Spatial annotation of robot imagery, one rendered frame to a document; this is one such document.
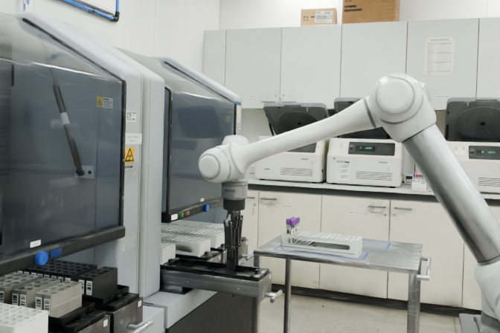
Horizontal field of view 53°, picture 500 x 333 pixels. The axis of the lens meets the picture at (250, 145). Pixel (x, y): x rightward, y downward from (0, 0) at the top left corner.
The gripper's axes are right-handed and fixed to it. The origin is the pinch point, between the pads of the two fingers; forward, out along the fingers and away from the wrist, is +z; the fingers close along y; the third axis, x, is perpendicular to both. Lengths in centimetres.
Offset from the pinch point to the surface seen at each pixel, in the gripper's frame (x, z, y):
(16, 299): -29, -2, 66
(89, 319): -12, 2, 60
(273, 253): 7.6, 2.7, -22.9
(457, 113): 83, -62, -253
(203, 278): -5.6, 4.8, 11.3
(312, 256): 22.5, 2.4, -22.7
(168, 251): -21.8, -0.9, 5.2
